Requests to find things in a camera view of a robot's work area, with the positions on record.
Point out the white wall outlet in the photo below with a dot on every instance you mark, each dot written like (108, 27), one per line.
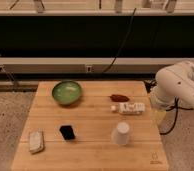
(89, 69)

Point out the left wall outlet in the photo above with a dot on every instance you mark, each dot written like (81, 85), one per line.
(2, 69)

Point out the white sponge block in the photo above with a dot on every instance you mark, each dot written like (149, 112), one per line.
(36, 142)

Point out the green bowl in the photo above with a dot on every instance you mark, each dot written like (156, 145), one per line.
(67, 92)

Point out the red chili pepper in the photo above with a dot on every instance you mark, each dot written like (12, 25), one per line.
(119, 98)

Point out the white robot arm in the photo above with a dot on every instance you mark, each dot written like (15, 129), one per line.
(174, 81)

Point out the black eraser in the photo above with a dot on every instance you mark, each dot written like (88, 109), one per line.
(67, 132)

